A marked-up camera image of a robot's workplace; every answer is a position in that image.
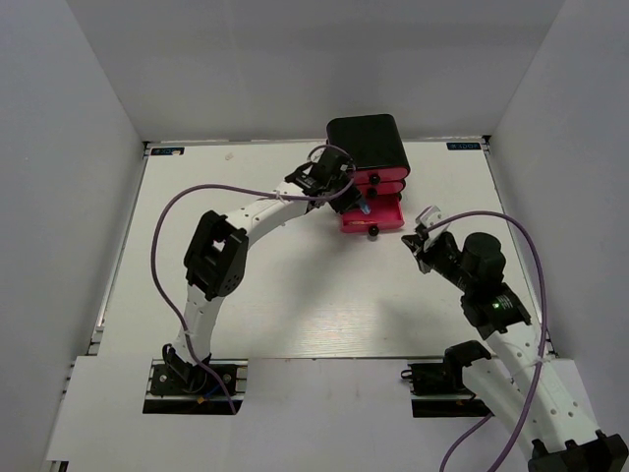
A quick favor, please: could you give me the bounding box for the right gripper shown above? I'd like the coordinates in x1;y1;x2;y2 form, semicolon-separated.
403;233;477;293

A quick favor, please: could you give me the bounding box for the pink bottom drawer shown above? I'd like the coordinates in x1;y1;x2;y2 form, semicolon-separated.
340;194;405;237

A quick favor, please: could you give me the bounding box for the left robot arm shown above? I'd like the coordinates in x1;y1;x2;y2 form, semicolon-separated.
156;145;364;392

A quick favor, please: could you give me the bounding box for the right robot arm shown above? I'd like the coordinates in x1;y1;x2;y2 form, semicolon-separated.
402;232;628;471

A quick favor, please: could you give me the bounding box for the black drawer cabinet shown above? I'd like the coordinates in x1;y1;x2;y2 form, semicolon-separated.
326;114;411;172

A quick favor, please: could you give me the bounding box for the right corner label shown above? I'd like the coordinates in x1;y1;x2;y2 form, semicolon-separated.
446;142;482;150

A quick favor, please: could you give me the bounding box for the corner label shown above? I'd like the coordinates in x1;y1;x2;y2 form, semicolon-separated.
446;142;482;150
150;147;185;156

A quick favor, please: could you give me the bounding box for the left corner label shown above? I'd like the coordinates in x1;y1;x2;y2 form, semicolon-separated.
150;147;185;156

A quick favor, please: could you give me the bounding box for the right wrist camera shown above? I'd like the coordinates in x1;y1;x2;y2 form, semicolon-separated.
415;206;449;251

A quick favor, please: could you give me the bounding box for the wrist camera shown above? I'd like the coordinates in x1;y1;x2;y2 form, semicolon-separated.
415;206;449;251
307;145;326;163

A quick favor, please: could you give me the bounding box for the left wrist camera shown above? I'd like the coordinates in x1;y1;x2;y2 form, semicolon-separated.
307;145;326;163

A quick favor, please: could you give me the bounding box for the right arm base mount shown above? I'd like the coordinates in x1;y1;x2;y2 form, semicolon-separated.
400;362;490;419

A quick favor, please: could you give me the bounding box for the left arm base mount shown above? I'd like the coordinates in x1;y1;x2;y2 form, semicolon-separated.
143;360;248;416

